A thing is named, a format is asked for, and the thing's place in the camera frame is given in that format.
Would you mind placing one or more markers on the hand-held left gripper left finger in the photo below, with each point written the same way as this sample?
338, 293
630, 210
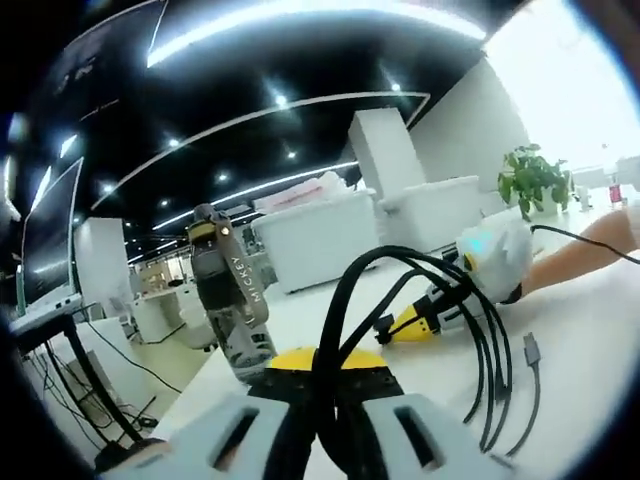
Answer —
210, 440

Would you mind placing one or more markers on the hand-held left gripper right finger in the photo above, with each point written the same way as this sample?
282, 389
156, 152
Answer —
400, 440

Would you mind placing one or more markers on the long ceiling light strip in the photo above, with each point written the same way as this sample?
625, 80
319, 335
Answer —
310, 27

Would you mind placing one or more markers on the black laptop stand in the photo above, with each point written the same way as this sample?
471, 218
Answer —
85, 360

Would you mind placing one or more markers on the white storage box with papers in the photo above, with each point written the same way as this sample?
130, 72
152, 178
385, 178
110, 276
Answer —
320, 250

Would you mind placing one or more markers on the open laptop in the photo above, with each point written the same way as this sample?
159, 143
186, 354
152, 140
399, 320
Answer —
50, 235

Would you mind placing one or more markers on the green potted plant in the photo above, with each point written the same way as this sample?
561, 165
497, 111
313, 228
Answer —
535, 180

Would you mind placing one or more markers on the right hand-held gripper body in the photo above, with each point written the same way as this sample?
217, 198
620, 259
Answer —
500, 260

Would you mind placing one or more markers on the dark transparent water bottle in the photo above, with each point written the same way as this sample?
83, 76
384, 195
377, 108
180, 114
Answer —
225, 300

